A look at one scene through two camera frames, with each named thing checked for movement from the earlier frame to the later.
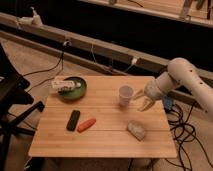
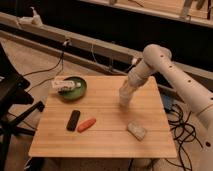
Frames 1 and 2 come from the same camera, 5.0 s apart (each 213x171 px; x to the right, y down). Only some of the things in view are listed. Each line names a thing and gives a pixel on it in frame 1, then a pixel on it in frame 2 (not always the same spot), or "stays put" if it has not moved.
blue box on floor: (167, 100) stays put
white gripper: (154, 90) -> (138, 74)
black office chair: (16, 107) stays put
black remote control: (73, 119) stays put
